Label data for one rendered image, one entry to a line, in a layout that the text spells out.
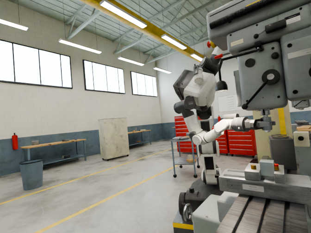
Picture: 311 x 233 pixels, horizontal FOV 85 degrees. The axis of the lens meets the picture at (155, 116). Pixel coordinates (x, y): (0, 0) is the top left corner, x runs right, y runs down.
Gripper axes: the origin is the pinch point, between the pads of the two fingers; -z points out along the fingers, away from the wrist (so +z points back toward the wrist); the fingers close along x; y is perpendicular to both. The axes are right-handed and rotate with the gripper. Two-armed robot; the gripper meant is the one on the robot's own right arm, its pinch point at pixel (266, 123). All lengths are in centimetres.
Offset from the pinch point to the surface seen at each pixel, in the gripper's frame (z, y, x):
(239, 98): 10.1, -15.2, -6.1
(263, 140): 85, 34, 151
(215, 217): 21, 51, -22
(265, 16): -9, -51, -10
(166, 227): 133, 125, 10
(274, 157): 8.8, 23.3, 22.5
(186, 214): 48, 61, -22
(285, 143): 3.4, 14.1, 25.6
